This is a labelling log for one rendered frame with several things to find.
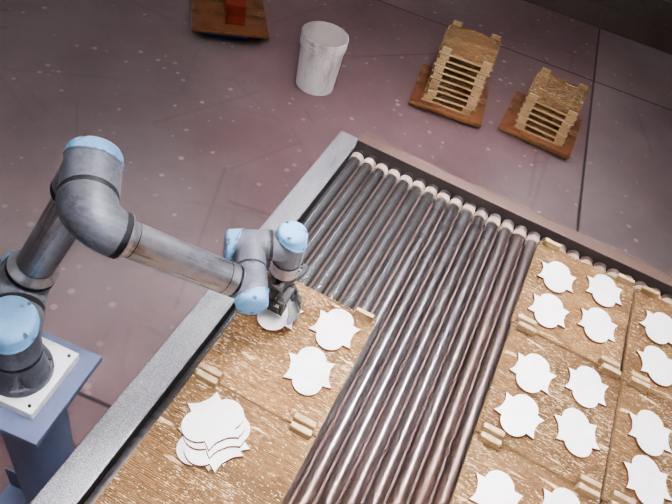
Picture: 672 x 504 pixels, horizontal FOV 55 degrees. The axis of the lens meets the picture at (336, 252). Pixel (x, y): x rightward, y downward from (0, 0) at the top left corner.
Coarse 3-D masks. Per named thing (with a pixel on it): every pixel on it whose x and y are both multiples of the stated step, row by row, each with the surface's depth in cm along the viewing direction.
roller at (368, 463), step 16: (480, 208) 234; (480, 224) 228; (464, 240) 222; (464, 256) 215; (448, 272) 211; (448, 288) 204; (432, 320) 194; (432, 336) 191; (416, 352) 185; (416, 368) 182; (400, 384) 177; (400, 400) 174; (384, 416) 170; (384, 432) 166; (368, 448) 163; (368, 464) 159; (352, 480) 157; (368, 480) 157; (352, 496) 153
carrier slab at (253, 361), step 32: (256, 320) 179; (224, 352) 170; (256, 352) 172; (288, 352) 174; (352, 352) 178; (224, 384) 164; (256, 384) 166; (288, 384) 168; (288, 416) 162; (320, 416) 163
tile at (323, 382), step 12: (312, 348) 175; (300, 360) 172; (312, 360) 173; (324, 360) 174; (288, 372) 169; (300, 372) 170; (312, 372) 170; (324, 372) 171; (300, 384) 167; (312, 384) 168; (324, 384) 169
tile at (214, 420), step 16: (208, 400) 154; (224, 400) 155; (192, 416) 151; (208, 416) 152; (224, 416) 152; (240, 416) 153; (192, 432) 148; (208, 432) 149; (224, 432) 150; (208, 448) 146
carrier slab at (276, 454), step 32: (192, 384) 162; (160, 416) 155; (256, 416) 160; (160, 448) 149; (256, 448) 154; (288, 448) 156; (128, 480) 143; (160, 480) 145; (192, 480) 146; (224, 480) 148; (256, 480) 149; (288, 480) 151
